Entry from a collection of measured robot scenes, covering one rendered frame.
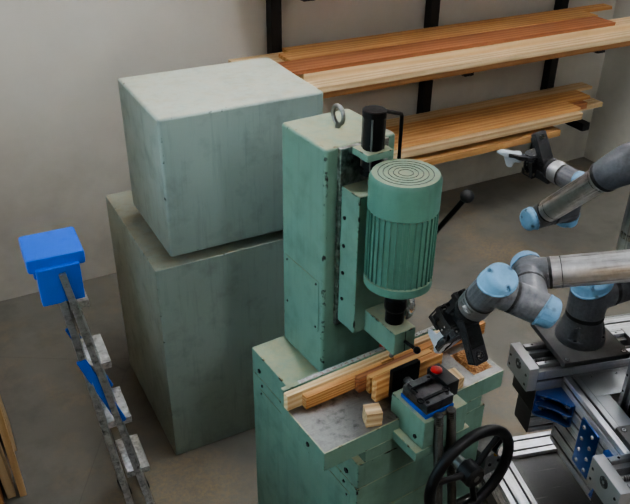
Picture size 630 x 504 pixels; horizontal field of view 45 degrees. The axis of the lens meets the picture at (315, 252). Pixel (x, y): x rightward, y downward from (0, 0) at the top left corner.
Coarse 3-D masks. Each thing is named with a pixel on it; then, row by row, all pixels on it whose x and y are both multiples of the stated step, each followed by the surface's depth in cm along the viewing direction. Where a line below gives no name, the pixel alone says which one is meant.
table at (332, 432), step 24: (480, 384) 209; (312, 408) 198; (336, 408) 198; (360, 408) 198; (384, 408) 198; (312, 432) 191; (336, 432) 191; (360, 432) 191; (384, 432) 194; (312, 456) 191; (336, 456) 188
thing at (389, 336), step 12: (372, 312) 206; (384, 312) 206; (372, 324) 206; (384, 324) 202; (408, 324) 202; (372, 336) 208; (384, 336) 202; (396, 336) 198; (408, 336) 201; (396, 348) 200; (408, 348) 203
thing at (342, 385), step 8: (424, 344) 215; (432, 344) 215; (456, 344) 222; (408, 352) 212; (384, 360) 209; (368, 368) 206; (344, 376) 203; (352, 376) 203; (328, 384) 200; (336, 384) 200; (344, 384) 202; (352, 384) 204; (312, 392) 198; (320, 392) 198; (328, 392) 200; (336, 392) 201; (344, 392) 203; (304, 400) 197; (312, 400) 197; (320, 400) 199
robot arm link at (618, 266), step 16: (528, 256) 177; (560, 256) 175; (576, 256) 173; (592, 256) 172; (608, 256) 171; (624, 256) 170; (528, 272) 172; (544, 272) 173; (560, 272) 172; (576, 272) 172; (592, 272) 171; (608, 272) 170; (624, 272) 169
